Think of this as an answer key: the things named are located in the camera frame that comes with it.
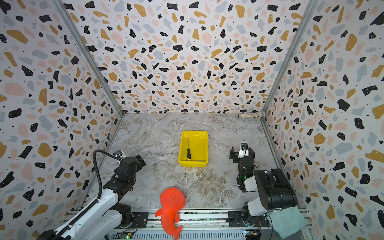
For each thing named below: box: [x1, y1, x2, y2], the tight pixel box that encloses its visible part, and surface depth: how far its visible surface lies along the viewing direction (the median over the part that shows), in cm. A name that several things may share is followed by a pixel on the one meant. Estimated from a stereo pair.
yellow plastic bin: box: [178, 130, 209, 167], surface depth 101 cm
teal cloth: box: [268, 206, 308, 239], surface depth 74 cm
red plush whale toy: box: [155, 187, 186, 240], surface depth 73 cm
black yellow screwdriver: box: [187, 143, 192, 161], surface depth 99 cm
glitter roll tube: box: [237, 111, 266, 119], surface depth 123 cm
